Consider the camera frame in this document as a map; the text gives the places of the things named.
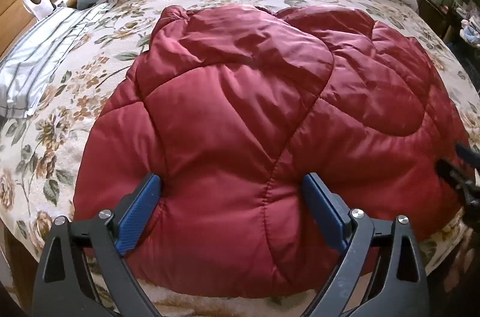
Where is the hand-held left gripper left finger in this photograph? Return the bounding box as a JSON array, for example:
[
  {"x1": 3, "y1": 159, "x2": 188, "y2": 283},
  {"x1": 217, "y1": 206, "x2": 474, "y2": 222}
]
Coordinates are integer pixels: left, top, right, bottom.
[{"x1": 32, "y1": 172, "x2": 163, "y2": 317}]

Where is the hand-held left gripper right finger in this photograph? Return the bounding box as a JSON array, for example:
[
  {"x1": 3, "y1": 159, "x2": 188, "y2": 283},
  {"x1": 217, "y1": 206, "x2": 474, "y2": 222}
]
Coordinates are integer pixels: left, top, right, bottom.
[{"x1": 300, "y1": 172, "x2": 430, "y2": 317}]

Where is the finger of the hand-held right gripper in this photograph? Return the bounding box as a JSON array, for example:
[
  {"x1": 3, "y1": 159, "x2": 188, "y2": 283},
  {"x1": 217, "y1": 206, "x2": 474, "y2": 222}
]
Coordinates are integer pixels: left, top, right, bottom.
[
  {"x1": 455, "y1": 142, "x2": 480, "y2": 171},
  {"x1": 438, "y1": 160, "x2": 480, "y2": 207}
]

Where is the red quilted jacket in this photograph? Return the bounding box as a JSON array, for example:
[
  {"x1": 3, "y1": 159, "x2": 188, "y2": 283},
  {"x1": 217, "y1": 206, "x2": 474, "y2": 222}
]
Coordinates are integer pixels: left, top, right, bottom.
[{"x1": 73, "y1": 4, "x2": 475, "y2": 299}]

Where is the blue and white cloth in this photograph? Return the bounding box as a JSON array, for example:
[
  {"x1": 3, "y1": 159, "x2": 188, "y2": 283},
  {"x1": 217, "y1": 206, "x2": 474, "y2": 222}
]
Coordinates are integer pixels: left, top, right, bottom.
[{"x1": 460, "y1": 19, "x2": 480, "y2": 45}]

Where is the grey striped pillow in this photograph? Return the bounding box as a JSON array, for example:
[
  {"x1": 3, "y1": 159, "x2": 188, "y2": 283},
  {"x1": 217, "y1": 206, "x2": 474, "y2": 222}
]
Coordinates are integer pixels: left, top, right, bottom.
[{"x1": 0, "y1": 6, "x2": 117, "y2": 119}]

